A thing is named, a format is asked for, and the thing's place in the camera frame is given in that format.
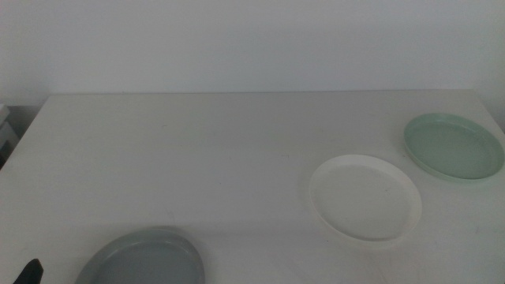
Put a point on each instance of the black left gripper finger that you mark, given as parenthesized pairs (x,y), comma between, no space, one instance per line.
(31,274)

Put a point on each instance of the grey shallow bowl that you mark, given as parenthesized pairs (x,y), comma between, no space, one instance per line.
(146,260)

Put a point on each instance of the pale green shallow bowl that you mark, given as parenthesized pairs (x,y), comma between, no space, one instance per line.
(453,148)

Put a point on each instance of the white shallow bowl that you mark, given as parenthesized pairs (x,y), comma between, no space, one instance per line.
(365,199)

